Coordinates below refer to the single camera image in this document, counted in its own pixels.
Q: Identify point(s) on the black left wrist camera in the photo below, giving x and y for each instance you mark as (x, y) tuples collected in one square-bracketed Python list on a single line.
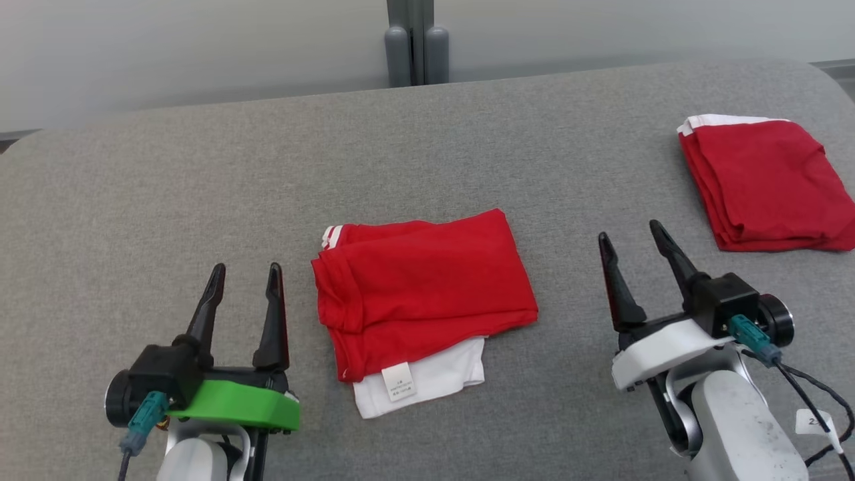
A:
[(167, 371)]

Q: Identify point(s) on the red shorts white waistband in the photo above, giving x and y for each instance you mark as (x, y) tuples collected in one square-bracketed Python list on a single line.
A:
[(761, 180)]

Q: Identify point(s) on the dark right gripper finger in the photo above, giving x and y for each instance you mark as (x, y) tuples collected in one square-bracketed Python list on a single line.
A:
[(674, 260), (621, 294)]

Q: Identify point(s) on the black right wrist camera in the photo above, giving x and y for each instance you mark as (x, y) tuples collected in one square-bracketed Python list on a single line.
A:
[(725, 304)]

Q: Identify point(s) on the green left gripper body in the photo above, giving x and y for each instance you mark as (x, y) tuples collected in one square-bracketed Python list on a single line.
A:
[(247, 401)]

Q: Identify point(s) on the grey double post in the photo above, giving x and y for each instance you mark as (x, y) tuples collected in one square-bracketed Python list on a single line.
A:
[(415, 47)]

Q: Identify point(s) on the red Bulls jersey white sleeves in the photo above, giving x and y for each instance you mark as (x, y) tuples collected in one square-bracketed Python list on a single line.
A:
[(421, 287)]

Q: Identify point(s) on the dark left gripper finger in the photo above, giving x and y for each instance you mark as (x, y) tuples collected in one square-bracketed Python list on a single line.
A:
[(206, 314), (274, 321)]

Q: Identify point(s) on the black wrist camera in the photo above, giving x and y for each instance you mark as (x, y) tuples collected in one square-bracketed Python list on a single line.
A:
[(725, 304), (167, 371)]

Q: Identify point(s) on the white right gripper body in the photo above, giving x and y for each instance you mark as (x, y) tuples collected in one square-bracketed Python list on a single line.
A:
[(661, 351)]

